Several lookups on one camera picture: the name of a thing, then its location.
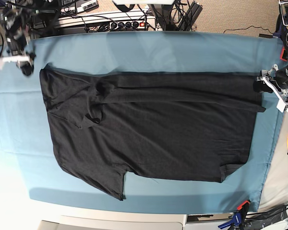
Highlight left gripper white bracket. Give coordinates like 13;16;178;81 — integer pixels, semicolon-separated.
253;64;288;113

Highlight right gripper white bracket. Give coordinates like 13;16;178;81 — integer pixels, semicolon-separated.
0;52;36;76

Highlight dark grey T-shirt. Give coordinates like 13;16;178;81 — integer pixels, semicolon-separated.
39;68;265;200

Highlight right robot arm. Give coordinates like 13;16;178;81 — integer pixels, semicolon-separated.
0;0;36;77

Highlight orange black clamp upper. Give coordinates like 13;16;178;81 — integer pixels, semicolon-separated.
280;47;288;62

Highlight white power strip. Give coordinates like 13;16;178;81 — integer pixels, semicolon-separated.
86;14;156;32

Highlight blue orange clamp lower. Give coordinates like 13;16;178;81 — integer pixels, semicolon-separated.
218;200;251;230

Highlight white tray bottom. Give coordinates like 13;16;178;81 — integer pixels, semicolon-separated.
38;216;184;230

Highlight black bag with cables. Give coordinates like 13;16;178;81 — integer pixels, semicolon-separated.
242;204;288;230

